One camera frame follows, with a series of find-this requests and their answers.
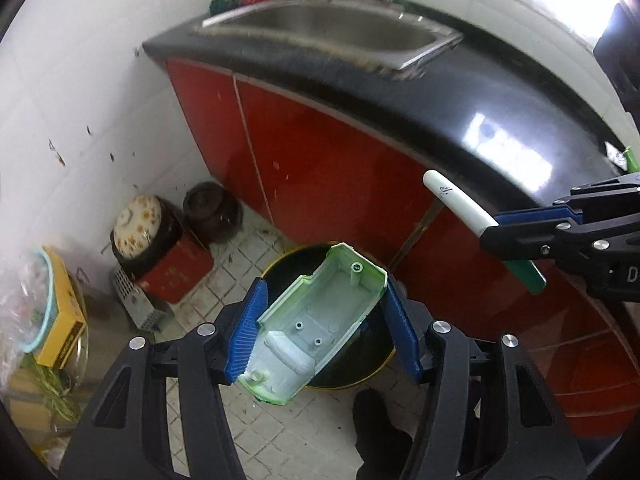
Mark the stainless steel sink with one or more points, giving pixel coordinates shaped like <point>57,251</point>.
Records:
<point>380,38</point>

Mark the metal grater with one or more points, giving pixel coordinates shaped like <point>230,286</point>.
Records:
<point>146,312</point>

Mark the green white marker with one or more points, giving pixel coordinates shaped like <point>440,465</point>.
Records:
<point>477,220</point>

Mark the green scouring pad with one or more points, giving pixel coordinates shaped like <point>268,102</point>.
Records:
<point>220,6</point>

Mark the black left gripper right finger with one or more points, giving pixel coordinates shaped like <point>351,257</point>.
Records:
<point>404,318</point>

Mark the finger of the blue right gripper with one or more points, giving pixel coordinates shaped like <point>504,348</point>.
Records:
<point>535,217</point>
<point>521,241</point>

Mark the red cabinet door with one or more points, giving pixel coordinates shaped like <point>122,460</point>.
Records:
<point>318,177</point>

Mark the pale green plastic shell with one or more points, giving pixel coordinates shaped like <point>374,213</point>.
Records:
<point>310,322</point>

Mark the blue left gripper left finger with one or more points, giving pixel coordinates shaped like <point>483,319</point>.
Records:
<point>245,328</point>

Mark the yellow cardboard box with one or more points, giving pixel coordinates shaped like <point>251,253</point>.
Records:
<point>68,323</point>

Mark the dark clay jar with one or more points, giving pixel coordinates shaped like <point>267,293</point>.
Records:
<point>213,214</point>

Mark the black trash bin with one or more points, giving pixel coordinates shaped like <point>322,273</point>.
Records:
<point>369,349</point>

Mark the red square container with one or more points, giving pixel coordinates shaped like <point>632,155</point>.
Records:
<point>174,275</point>

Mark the floral lid pot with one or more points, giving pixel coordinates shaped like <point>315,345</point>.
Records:
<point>143,234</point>

